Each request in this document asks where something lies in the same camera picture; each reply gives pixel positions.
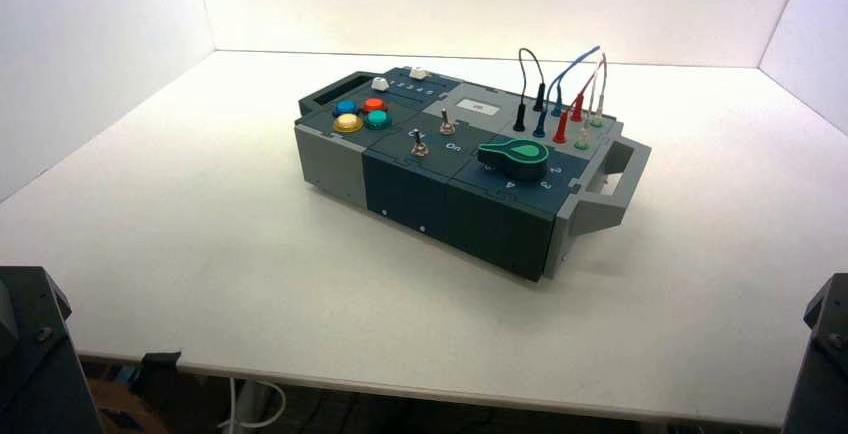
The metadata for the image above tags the grey and blue task box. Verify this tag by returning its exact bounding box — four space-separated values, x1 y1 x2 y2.
294 66 653 283

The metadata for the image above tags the green rotary knob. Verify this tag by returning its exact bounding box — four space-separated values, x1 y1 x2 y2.
476 139 550 184

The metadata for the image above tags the small display screen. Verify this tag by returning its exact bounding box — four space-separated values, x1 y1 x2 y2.
457 99 502 116

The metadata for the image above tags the black table clamp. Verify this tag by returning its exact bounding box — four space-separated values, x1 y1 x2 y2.
135 351 182 400

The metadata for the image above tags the black jumper cable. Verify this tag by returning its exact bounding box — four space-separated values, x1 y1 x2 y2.
511 47 548 133

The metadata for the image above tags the blue jumper cable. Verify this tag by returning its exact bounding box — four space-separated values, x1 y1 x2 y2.
531 45 602 139

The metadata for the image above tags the red jumper cable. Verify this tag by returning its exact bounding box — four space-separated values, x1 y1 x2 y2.
552 70 599 145

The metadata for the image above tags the white jumper cable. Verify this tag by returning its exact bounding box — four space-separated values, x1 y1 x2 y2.
584 52 608 130

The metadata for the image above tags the white cable under table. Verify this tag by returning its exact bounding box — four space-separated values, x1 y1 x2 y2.
217 377 287 434

